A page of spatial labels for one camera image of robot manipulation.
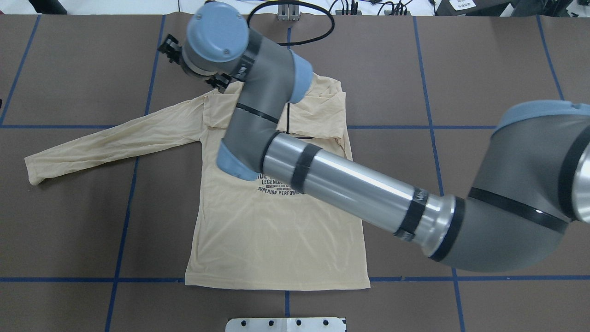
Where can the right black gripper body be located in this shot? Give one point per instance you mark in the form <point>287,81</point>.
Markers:
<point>168,49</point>

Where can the cream long-sleeve graphic shirt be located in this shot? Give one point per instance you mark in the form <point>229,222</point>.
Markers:
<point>249,235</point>

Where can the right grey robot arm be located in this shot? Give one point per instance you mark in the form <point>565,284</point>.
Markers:
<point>532,183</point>

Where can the aluminium frame post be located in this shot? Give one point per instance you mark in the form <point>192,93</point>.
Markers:
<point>288,10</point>

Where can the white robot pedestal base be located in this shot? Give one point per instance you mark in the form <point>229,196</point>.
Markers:
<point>288,324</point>

